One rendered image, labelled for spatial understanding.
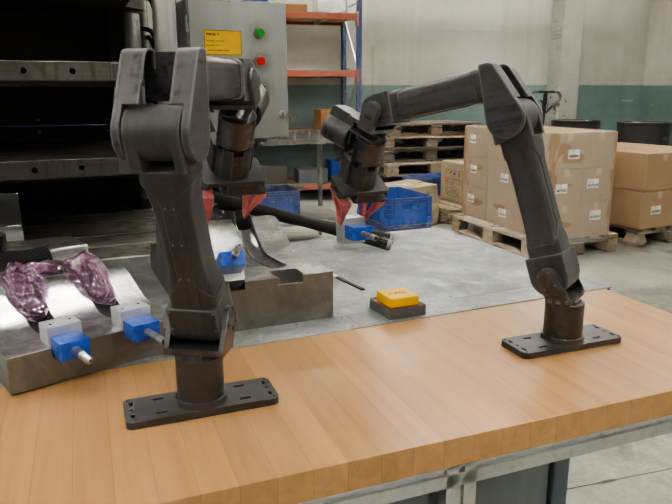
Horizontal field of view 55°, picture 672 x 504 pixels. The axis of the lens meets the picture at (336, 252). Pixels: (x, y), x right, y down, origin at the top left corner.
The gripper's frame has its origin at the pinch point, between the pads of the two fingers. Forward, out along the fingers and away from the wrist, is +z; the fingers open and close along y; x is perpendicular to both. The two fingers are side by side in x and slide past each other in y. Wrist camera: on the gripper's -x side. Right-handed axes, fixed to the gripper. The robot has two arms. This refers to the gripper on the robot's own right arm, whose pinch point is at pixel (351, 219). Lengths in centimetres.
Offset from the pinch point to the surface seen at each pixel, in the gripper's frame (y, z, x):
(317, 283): 13.6, 1.0, 16.1
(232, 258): 29.9, -6.5, 15.0
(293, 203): -118, 213, -284
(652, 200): -382, 164, -186
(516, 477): -35, 47, 41
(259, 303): 24.7, 3.0, 17.1
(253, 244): 18.0, 9.9, -6.9
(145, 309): 44.7, -1.7, 19.3
